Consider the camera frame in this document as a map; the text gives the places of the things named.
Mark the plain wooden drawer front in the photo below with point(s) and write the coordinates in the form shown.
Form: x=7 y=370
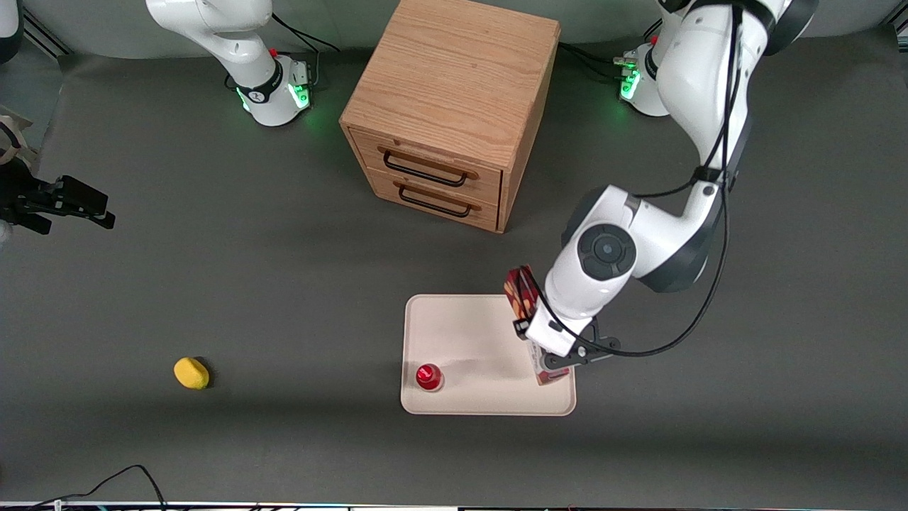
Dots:
x=383 y=188

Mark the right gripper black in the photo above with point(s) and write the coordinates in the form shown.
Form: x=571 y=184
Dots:
x=25 y=198

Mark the oak wooden drawer cabinet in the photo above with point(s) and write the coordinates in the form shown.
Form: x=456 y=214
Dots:
x=454 y=71

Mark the beige plastic tray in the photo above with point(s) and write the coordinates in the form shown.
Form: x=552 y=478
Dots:
x=461 y=333

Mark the yellow sponge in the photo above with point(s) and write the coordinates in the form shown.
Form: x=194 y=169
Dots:
x=191 y=373

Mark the wooden drawer front with notch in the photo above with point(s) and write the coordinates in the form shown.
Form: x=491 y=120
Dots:
x=369 y=145

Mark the red cookie box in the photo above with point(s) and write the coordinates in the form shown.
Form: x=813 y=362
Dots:
x=521 y=294

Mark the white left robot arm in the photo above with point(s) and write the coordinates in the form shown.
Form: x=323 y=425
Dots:
x=702 y=71

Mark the dark grey table mat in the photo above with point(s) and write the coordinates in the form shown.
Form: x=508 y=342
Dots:
x=284 y=284

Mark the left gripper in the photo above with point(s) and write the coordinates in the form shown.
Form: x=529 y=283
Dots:
x=518 y=331

